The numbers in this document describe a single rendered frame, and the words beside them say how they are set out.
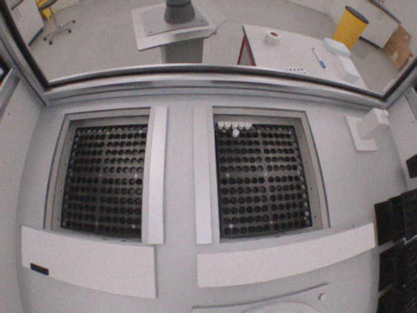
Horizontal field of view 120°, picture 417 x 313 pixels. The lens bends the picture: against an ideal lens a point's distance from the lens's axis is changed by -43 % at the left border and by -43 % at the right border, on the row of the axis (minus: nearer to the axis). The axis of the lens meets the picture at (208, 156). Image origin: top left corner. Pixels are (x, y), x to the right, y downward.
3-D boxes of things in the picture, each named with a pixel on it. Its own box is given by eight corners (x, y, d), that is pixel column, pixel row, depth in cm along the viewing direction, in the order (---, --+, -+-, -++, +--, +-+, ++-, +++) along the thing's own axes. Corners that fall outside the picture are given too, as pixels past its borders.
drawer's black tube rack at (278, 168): (213, 138, 48) (216, 122, 42) (283, 138, 49) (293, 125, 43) (218, 237, 39) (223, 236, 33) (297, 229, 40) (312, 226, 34)
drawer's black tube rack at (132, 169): (87, 140, 45) (76, 127, 39) (153, 138, 46) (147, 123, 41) (76, 230, 36) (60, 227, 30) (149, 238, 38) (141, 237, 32)
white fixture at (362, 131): (344, 117, 40) (367, 92, 31) (365, 120, 41) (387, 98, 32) (355, 151, 37) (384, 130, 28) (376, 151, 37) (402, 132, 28)
